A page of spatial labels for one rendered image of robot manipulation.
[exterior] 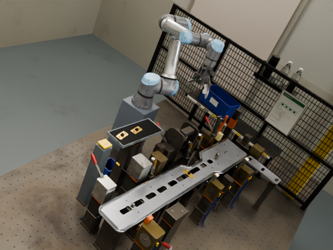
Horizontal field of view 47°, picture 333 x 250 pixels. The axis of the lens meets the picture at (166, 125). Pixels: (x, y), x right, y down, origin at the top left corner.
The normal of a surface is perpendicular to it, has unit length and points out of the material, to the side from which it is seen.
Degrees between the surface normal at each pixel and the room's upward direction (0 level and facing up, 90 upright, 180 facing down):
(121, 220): 0
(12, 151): 0
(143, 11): 90
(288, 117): 90
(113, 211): 0
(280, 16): 90
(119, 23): 90
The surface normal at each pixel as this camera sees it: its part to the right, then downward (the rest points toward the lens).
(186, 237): 0.36, -0.78
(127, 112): -0.52, 0.29
